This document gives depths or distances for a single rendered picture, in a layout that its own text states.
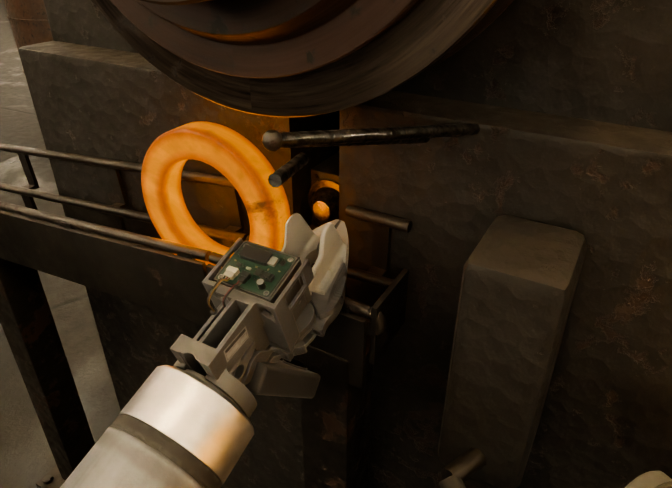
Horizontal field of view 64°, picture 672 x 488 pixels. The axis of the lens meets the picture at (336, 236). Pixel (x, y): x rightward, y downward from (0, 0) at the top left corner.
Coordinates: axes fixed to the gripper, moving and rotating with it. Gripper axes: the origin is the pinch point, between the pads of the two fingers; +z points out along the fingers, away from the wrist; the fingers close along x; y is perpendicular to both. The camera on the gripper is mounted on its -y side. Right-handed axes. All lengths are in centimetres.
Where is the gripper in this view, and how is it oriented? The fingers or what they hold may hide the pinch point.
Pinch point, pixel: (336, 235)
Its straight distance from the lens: 54.3
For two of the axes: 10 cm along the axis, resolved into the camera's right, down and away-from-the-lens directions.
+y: -1.5, -6.9, -7.1
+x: -8.7, -2.5, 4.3
